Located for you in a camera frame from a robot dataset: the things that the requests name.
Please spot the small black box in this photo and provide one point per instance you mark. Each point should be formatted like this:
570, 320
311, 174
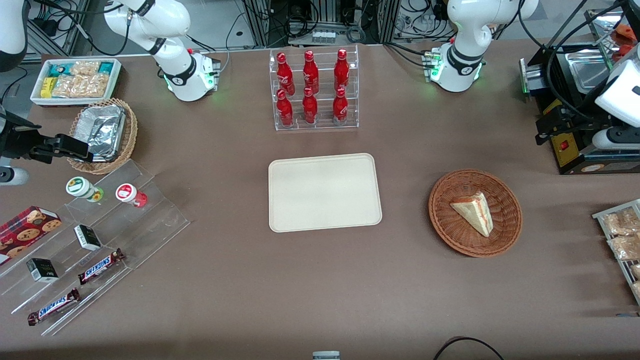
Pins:
87, 237
42, 270

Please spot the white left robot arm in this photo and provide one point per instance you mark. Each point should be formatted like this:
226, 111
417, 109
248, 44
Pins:
465, 30

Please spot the clear acrylic bottle rack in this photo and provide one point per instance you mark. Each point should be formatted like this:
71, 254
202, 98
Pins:
322, 125

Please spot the white power strip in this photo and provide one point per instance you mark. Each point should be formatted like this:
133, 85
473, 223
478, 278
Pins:
323, 36

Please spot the cup with green lid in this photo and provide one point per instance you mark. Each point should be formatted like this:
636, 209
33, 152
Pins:
79, 186

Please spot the small clear bag of snacks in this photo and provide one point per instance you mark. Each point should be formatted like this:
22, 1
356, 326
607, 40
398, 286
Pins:
85, 67

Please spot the black food warmer cabinet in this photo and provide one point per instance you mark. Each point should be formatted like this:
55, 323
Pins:
575, 155

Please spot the red cola bottle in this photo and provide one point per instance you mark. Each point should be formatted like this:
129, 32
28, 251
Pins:
341, 70
340, 107
310, 107
310, 72
285, 75
285, 110

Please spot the beige rectangular tray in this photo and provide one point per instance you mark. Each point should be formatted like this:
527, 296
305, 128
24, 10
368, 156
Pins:
325, 192

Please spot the tan wicker basket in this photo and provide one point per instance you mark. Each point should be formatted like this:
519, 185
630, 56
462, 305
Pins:
131, 135

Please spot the yellow snack packet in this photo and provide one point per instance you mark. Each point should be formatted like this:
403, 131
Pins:
47, 87

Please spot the triangular sandwich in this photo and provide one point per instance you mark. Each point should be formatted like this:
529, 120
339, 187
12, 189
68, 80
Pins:
475, 212

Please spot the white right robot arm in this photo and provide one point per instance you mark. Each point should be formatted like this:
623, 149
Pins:
175, 75

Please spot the teal snack packet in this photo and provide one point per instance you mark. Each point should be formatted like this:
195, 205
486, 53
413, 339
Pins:
59, 69
106, 67

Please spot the white plastic snack bin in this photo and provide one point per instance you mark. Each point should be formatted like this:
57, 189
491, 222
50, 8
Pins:
117, 75

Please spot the clear acrylic stepped display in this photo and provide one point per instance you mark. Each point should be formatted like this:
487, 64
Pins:
155, 220

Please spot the brown round wicker basket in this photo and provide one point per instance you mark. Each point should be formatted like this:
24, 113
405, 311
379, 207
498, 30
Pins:
450, 220

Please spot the red grilled food piece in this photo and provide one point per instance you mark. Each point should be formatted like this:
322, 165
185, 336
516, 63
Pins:
626, 31
627, 50

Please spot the red cookie box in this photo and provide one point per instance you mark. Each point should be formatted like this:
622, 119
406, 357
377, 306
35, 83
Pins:
25, 232

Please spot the steel warmer pan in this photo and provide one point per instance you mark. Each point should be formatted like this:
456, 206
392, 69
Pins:
585, 67

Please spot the clear bag of brown snacks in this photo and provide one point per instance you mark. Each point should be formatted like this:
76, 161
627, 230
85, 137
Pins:
636, 271
625, 247
620, 222
637, 290

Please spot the large clear bag of snacks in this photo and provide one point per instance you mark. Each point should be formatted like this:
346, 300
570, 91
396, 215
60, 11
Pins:
80, 86

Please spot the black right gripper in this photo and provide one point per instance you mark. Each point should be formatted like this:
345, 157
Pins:
16, 141

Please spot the snickers bar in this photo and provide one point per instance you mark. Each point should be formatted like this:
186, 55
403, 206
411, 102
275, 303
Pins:
100, 266
52, 306

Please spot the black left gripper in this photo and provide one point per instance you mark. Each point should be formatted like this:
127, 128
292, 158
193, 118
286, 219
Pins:
575, 123

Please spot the small grey device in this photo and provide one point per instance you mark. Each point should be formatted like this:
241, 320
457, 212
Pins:
326, 355

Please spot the cup with red lid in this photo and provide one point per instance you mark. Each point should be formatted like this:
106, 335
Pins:
127, 192

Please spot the silver foil tray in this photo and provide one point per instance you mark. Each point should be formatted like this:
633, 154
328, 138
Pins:
102, 130

